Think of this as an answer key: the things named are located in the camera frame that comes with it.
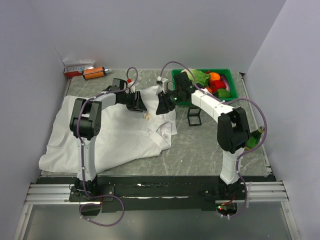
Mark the green glass bottle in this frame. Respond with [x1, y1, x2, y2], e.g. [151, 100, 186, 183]
[245, 126, 265, 151]

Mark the orange cylinder tool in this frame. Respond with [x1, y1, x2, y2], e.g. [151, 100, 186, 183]
[82, 67, 111, 80]

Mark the gold brooch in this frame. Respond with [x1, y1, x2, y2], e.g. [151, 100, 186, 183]
[144, 113, 151, 121]

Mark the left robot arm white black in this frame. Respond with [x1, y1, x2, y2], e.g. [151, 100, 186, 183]
[69, 78, 147, 201]

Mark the toy red bell pepper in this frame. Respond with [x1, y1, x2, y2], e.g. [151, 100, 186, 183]
[209, 80, 227, 94]

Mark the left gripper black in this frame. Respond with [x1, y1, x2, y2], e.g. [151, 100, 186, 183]
[121, 91, 148, 112]

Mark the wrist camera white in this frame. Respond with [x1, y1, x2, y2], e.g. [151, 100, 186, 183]
[156, 76, 169, 93]
[127, 78, 140, 93]

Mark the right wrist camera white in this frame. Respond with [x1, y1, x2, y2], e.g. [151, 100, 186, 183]
[156, 76, 169, 93]

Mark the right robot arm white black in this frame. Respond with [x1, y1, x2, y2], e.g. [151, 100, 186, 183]
[156, 72, 251, 200]

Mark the aluminium rail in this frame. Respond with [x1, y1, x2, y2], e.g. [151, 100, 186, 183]
[24, 182, 289, 205]

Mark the toy green bell pepper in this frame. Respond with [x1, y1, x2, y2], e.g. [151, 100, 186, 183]
[213, 88, 232, 99]

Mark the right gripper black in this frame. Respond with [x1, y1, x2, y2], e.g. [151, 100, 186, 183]
[155, 89, 183, 116]

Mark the white garment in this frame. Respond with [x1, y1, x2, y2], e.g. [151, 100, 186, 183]
[38, 86, 178, 173]

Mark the toy orange fruit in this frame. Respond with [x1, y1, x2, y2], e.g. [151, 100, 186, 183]
[208, 72, 221, 83]

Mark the toy purple eggplant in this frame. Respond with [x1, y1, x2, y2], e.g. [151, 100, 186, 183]
[220, 74, 230, 91]

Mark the green plastic basket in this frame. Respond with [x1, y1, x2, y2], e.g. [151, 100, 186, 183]
[171, 68, 239, 107]

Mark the small black frame stand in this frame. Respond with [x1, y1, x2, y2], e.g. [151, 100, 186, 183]
[187, 105, 202, 127]

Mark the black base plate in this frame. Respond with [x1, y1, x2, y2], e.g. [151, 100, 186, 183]
[35, 176, 276, 216]

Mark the toy cabbage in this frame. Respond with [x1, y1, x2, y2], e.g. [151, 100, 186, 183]
[181, 68, 211, 87]

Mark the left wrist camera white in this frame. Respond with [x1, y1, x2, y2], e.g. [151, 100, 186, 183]
[127, 78, 140, 93]

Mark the red white carton box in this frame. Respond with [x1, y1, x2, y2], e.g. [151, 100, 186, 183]
[63, 60, 95, 78]

